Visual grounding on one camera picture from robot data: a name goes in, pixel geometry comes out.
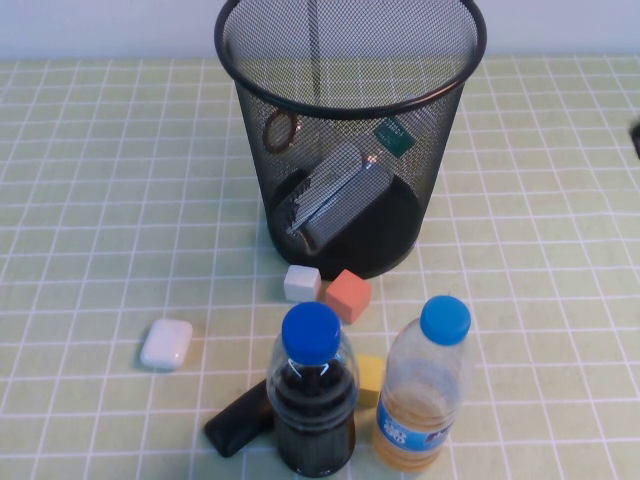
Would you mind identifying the white cube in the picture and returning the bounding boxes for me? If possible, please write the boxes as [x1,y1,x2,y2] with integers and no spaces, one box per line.
[283,264,322,304]

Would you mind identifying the yellow cube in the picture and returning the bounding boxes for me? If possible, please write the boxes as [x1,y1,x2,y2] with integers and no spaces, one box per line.
[354,353,386,407]

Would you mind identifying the white earbuds case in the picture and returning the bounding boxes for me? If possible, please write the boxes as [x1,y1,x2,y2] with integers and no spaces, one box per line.
[139,318,194,372]

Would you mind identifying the green checked tablecloth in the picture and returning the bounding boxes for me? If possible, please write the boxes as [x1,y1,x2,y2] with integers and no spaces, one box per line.
[0,53,640,480]

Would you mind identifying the orange cube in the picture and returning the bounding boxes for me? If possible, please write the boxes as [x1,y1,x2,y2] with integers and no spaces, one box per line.
[324,268,374,325]

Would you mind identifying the dark liquid bottle blue cap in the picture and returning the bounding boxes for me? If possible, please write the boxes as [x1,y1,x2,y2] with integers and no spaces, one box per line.
[266,301,360,479]

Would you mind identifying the black mesh wastebasket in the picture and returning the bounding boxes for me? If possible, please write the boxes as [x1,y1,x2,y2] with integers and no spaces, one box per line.
[213,0,489,281]

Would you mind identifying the clear bottle green label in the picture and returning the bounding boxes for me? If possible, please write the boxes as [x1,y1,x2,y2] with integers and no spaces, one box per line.
[272,94,422,254]

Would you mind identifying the black rectangular case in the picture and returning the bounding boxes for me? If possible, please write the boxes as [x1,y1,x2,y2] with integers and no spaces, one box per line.
[203,377,275,459]

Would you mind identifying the small bottle brown residue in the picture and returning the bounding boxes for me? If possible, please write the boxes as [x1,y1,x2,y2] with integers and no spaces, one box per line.
[259,107,321,181]

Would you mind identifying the yellow liquid bottle blue cap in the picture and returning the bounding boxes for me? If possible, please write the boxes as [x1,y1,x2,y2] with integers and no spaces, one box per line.
[372,294,476,474]

